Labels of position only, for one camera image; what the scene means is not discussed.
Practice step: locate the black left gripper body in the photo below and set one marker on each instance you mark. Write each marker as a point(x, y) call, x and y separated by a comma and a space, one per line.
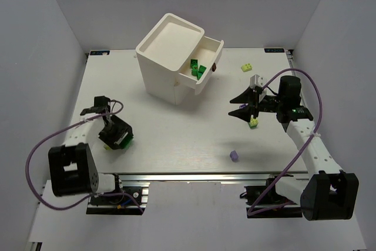
point(118, 134)

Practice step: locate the green square lego brick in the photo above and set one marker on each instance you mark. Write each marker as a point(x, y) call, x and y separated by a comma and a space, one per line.
point(193, 63)

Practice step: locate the blue label sticker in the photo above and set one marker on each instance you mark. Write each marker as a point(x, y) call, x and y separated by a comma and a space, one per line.
point(274, 50)
point(99, 53)

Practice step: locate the yellow-green lego brick far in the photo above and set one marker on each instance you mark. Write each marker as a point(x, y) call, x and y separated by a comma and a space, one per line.
point(246, 67)

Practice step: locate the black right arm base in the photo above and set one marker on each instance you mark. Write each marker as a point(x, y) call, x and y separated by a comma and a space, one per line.
point(252, 192)

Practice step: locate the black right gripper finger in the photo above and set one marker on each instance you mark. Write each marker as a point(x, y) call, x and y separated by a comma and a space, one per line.
point(245, 97)
point(244, 114)

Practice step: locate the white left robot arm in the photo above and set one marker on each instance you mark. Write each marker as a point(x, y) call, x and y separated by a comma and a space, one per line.
point(72, 165)

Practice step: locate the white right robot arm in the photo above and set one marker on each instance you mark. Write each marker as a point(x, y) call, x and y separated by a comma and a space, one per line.
point(330, 193)

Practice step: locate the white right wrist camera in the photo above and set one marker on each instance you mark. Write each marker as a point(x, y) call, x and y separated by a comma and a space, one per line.
point(257, 80)

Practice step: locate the aluminium front rail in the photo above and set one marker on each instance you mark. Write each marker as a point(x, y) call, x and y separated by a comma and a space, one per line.
point(196, 177)

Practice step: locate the green yellow lego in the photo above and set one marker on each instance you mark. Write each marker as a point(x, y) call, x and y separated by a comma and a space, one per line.
point(253, 123)

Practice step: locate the green long lego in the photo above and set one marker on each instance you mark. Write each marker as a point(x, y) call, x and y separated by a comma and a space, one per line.
point(125, 143)

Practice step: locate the light purple lego brick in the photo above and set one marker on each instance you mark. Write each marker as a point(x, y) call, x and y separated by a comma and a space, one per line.
point(234, 156)

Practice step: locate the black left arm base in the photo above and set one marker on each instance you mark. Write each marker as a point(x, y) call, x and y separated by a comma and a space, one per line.
point(128, 199)

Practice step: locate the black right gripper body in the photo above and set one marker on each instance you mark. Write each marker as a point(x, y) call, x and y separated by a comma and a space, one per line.
point(254, 104)

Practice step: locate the white top drawer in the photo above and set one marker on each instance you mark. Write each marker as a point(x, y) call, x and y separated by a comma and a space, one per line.
point(207, 53)

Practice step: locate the green square studded lego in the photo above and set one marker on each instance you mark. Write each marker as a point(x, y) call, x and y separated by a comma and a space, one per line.
point(201, 69)

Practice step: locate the blue label sticker left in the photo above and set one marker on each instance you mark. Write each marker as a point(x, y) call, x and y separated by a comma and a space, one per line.
point(99, 53)

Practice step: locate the white drawer cabinet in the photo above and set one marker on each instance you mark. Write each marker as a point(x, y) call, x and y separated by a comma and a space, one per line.
point(162, 53)

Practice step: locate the blue label sticker right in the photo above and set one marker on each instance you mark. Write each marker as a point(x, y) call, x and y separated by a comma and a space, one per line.
point(274, 50)

